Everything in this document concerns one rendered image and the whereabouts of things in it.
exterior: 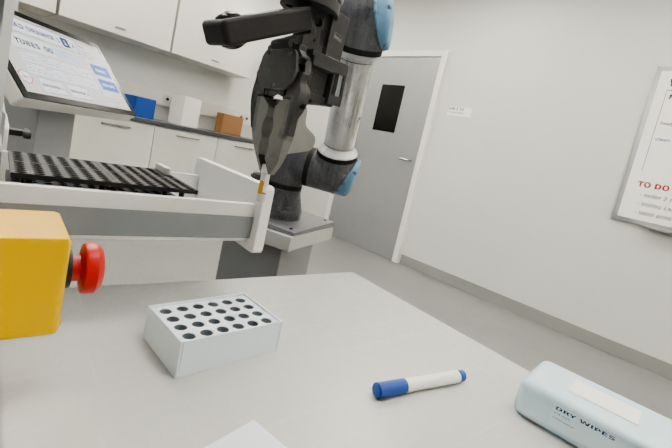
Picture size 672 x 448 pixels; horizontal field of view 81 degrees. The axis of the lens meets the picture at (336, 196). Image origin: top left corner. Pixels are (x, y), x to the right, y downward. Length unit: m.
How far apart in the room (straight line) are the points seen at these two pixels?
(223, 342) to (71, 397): 0.13
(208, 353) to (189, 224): 0.22
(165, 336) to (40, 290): 0.16
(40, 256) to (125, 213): 0.26
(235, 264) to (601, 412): 0.92
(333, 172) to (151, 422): 0.82
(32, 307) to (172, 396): 0.15
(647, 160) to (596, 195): 0.39
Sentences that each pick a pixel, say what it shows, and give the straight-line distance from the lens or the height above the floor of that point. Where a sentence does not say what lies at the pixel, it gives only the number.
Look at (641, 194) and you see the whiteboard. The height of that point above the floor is 1.16.
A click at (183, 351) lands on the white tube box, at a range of 0.43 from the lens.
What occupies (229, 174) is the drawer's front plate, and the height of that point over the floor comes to 0.92.
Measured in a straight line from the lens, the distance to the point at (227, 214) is 0.63.
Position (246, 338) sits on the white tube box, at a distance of 0.47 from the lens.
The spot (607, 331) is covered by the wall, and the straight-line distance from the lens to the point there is 3.63.
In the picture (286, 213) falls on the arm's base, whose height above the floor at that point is 0.80.
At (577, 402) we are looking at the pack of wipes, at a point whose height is 0.80.
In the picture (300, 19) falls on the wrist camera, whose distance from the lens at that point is 0.48.
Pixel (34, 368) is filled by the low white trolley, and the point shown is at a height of 0.76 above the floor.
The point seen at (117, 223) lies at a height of 0.86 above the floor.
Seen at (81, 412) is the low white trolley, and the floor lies 0.76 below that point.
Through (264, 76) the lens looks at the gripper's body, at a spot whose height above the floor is 1.07.
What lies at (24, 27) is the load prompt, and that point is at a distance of 1.58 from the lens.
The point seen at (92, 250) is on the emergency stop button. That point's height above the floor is 0.89.
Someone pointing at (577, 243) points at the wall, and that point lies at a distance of 3.59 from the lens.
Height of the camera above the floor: 1.01
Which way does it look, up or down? 7 degrees down
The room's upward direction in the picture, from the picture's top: 13 degrees clockwise
